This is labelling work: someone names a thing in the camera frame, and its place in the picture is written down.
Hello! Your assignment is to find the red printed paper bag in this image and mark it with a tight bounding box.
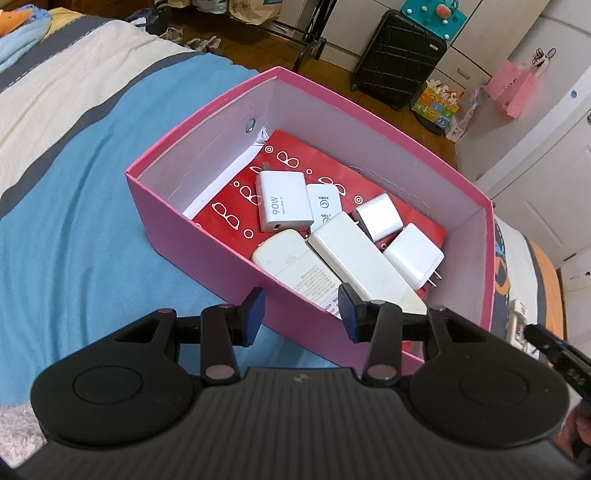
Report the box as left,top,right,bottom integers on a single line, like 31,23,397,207
194,129,448,358

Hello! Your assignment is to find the pink paper bag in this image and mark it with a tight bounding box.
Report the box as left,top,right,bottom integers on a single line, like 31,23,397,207
485,59,539,118

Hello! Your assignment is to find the white fluffy blanket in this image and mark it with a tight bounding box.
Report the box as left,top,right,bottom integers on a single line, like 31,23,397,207
0,406,47,467

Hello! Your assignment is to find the white printed packet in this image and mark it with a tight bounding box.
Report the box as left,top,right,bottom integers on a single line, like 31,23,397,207
445,88,483,143

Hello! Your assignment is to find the black cable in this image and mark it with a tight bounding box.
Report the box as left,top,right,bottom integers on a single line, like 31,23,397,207
531,48,557,70

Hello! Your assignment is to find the grey remote with screen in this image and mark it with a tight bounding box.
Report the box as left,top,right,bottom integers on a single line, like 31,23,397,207
508,300,541,356

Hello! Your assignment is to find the brown paper bag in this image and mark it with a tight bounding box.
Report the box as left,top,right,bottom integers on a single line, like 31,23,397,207
240,0,288,24

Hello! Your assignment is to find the white wardrobe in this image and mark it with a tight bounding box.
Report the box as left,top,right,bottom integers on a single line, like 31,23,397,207
443,0,591,296

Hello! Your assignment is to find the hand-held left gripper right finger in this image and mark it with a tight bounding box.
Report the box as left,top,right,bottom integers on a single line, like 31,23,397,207
338,282,490,388

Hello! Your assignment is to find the white cube charger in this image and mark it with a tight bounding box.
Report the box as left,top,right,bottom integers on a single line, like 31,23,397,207
353,194,404,243

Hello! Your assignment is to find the black suitcase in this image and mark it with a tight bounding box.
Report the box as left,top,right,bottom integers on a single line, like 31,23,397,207
350,10,448,110

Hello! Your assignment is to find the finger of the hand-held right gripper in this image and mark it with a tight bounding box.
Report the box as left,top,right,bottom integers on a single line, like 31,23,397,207
524,323,591,407

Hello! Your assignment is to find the white plastic bag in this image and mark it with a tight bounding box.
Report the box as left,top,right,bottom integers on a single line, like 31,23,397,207
191,0,232,14

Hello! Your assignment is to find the large white wall charger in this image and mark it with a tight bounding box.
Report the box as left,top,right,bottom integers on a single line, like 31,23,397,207
255,162,315,234

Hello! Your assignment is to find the pink cardboard box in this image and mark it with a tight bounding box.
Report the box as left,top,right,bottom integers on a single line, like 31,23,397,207
124,66,497,376

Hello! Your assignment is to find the small white remote control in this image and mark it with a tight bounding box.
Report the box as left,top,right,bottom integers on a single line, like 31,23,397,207
305,183,345,232

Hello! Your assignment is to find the long white power bank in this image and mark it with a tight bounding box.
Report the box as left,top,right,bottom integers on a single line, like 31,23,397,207
307,211,428,317

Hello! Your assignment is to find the colourful cartoon box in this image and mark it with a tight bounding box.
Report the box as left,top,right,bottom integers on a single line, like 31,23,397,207
411,78,462,130

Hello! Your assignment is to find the light blue cloth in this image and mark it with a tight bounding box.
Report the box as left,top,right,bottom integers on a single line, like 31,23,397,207
0,18,51,75

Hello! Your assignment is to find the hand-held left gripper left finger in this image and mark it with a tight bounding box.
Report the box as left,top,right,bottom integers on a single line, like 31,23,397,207
115,287,267,386

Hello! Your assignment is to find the teal toy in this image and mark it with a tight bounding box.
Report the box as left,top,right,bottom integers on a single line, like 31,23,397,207
399,0,467,41

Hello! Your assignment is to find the rounded white power bank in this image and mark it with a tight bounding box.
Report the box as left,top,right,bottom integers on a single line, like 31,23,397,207
252,228,345,319

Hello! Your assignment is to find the black clothes rack base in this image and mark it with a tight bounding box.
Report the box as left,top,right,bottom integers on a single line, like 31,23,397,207
231,0,338,70

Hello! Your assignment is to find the white charger with prongs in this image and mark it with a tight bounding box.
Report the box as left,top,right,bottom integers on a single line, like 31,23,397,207
382,223,445,291

